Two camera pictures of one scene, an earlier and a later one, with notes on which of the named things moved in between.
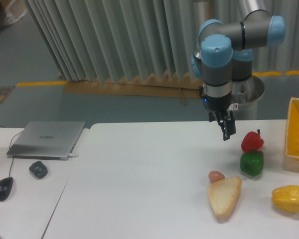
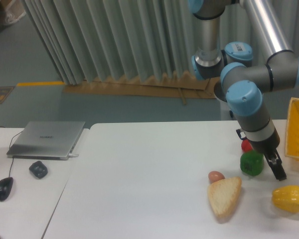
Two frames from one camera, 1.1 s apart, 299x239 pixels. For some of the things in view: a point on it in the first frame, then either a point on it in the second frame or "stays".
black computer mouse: [3, 188] stays
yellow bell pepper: [289, 198] stays
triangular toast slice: [223, 194] stays
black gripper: [220, 104] -> [266, 142]
